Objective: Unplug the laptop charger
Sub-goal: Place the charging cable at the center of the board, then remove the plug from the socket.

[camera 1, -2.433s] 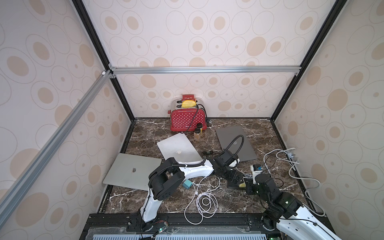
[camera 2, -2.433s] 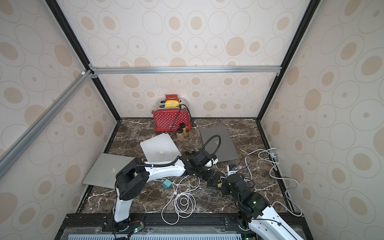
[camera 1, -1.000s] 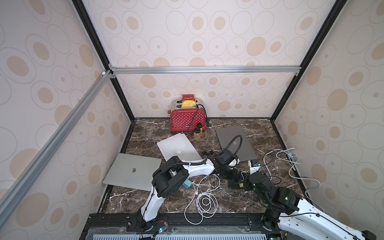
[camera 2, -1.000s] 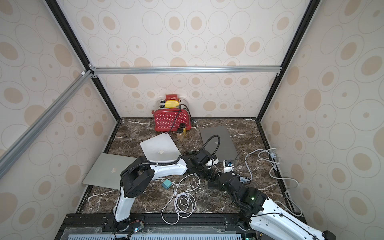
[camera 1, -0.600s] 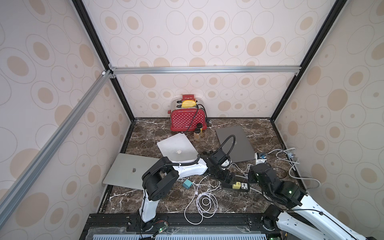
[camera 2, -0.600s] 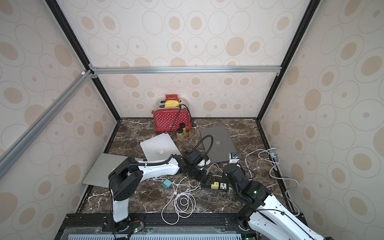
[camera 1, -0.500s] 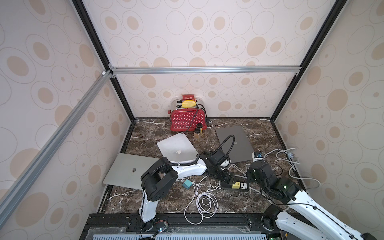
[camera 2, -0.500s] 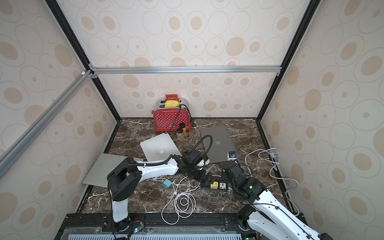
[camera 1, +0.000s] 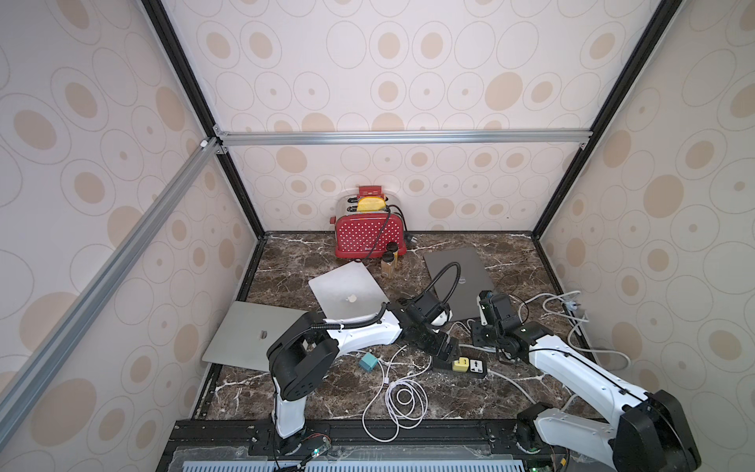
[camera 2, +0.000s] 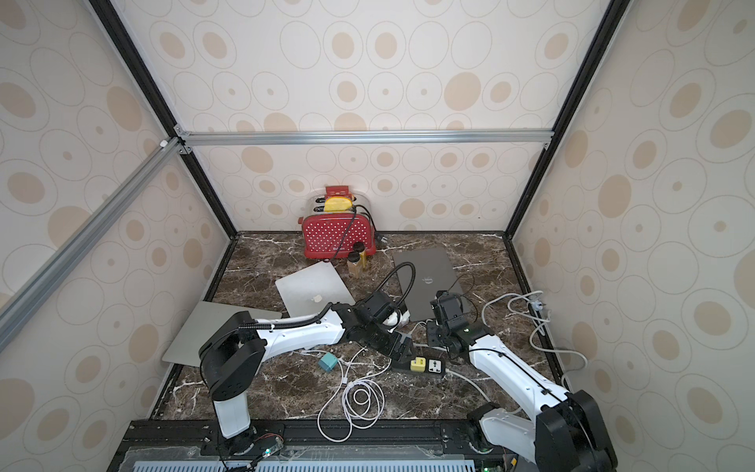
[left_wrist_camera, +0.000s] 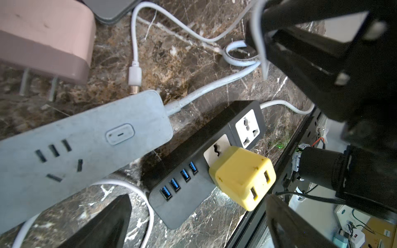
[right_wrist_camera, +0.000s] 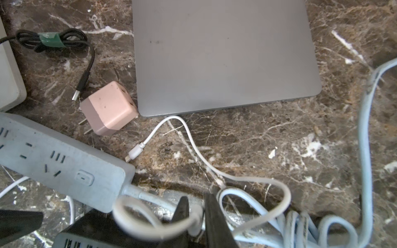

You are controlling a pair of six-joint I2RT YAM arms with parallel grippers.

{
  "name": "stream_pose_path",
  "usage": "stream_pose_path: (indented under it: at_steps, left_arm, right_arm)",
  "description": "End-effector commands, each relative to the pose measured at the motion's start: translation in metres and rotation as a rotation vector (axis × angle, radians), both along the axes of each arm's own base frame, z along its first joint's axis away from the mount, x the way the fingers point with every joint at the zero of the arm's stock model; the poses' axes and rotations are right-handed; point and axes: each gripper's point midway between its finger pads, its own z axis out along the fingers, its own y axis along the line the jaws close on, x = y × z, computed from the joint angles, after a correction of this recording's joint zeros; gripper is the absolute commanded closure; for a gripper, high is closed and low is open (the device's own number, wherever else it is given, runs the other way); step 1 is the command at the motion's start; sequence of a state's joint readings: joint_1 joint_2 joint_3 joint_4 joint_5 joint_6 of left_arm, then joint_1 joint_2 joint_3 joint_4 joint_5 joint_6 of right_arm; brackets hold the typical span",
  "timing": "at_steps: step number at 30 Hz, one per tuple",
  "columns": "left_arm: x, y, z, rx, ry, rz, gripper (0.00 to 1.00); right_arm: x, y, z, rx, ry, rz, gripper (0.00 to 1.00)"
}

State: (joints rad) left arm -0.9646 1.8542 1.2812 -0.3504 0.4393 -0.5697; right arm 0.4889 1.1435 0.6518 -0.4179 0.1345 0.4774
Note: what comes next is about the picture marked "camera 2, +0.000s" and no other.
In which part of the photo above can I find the mint green charger adapter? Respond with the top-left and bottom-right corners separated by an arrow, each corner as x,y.
318,352 -> 340,372

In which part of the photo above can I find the white charging cable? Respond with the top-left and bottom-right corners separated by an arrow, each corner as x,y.
300,340 -> 396,444

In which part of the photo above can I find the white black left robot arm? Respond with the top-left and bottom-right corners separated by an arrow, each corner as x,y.
199,291 -> 416,439

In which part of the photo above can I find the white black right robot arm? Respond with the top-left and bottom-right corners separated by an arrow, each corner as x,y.
431,291 -> 619,471

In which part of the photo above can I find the yellow charger adapter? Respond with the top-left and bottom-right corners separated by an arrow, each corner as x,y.
410,356 -> 427,373

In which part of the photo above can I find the dark grey laptop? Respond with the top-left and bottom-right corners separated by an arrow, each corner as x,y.
393,247 -> 462,323

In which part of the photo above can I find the white laptop centre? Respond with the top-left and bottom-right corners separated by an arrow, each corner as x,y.
275,262 -> 355,318

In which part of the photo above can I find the silver laptop left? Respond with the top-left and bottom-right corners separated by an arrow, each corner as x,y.
161,301 -> 282,368

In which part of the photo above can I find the black power strip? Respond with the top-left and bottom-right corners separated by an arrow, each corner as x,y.
390,356 -> 446,378

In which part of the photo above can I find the small brown spice jar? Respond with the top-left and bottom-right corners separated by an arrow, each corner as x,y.
347,241 -> 368,277

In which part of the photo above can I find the red polka dot toaster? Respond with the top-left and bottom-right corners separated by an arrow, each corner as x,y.
298,185 -> 377,260

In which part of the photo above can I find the silver aluminium horizontal bar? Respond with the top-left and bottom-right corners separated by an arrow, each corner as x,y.
180,129 -> 554,147

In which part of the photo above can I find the silver aluminium diagonal bar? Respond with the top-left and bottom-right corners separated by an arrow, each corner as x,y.
1,137 -> 182,348

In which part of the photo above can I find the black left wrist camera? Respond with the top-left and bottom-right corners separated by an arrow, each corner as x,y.
361,290 -> 396,324

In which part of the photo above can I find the white cable bundle right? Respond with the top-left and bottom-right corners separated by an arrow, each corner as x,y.
480,290 -> 591,385

